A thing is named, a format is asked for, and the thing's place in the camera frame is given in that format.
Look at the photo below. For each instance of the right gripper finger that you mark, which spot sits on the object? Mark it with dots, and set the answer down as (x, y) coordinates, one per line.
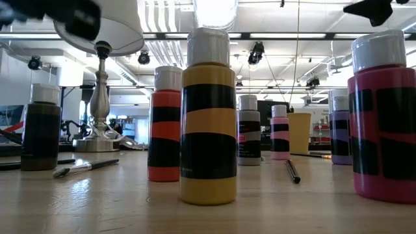
(370, 11)

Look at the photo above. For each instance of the small magenta paint bottle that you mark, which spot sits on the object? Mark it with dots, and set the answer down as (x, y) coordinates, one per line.
(383, 130)

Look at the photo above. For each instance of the small purple paint bottle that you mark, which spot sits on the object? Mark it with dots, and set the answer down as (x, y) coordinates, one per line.
(341, 143)

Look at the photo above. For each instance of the small pink paint bottle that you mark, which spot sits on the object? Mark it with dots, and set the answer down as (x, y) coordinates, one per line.
(279, 139)

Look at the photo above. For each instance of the small grey paint bottle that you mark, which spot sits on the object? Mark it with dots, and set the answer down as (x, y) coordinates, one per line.
(249, 139)

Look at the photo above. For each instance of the black background robot arm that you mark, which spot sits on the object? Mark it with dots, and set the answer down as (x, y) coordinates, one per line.
(76, 128)

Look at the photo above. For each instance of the small dark olive paint bottle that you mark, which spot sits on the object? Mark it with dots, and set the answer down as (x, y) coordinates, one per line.
(40, 136)

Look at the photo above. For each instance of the small red-orange paint bottle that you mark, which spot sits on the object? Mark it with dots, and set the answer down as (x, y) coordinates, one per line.
(165, 130)

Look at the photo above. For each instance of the small yellow paint bottle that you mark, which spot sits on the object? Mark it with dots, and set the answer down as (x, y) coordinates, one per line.
(208, 146)

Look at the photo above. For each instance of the silver lamp white shade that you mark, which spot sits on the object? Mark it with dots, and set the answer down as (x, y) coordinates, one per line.
(113, 32)

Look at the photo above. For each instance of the black ceiling spotlight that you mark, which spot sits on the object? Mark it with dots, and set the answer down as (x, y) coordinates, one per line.
(256, 52)
(313, 83)
(144, 58)
(34, 63)

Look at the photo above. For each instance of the yellow plastic cup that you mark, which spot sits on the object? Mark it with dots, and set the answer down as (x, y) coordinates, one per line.
(300, 133)

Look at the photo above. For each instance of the thin black paintbrush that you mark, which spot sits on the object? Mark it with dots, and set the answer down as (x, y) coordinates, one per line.
(66, 161)

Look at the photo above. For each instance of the black background monitor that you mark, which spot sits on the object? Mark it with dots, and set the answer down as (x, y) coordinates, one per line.
(265, 112)

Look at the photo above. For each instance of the black paintbrush silver ferrule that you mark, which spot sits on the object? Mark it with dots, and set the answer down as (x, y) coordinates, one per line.
(97, 164)

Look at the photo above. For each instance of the flat paintbrush silver ferrule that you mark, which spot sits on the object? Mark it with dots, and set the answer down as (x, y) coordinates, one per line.
(320, 152)

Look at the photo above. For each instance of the thin paintbrush orange tip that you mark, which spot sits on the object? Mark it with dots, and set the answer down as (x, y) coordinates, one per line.
(308, 155)

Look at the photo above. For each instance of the long paintbrush orange bristles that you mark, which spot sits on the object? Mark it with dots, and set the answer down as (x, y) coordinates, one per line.
(293, 172)

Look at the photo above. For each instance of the background wall screen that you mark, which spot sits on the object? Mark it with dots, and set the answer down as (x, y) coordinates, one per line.
(11, 117)

